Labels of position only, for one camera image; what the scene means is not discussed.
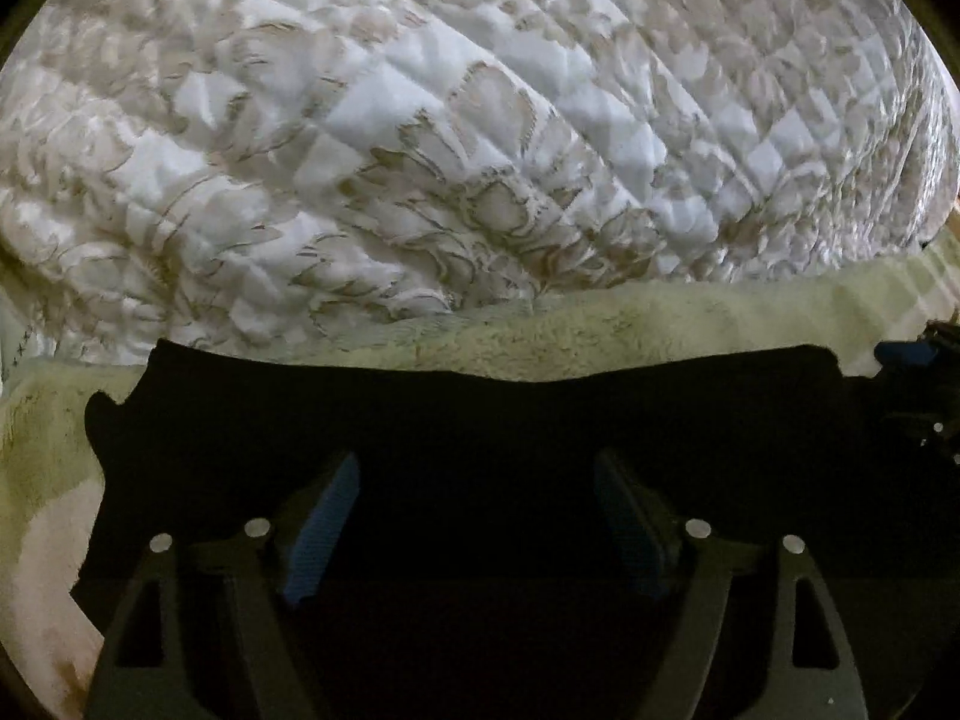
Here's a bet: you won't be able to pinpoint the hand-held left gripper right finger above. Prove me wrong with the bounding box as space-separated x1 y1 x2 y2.
592 448 871 720

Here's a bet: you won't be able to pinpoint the black pants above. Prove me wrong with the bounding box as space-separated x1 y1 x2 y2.
71 337 931 720

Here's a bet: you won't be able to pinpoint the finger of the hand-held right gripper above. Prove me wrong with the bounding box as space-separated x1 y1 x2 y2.
874 322 960 391

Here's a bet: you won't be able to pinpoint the quilted floral bedspread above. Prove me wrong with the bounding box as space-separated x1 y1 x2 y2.
0 0 960 362

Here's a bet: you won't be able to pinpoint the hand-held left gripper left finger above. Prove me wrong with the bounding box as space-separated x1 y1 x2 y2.
86 450 362 720

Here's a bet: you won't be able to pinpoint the fleece floral blanket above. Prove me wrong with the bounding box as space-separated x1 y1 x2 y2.
0 229 960 720

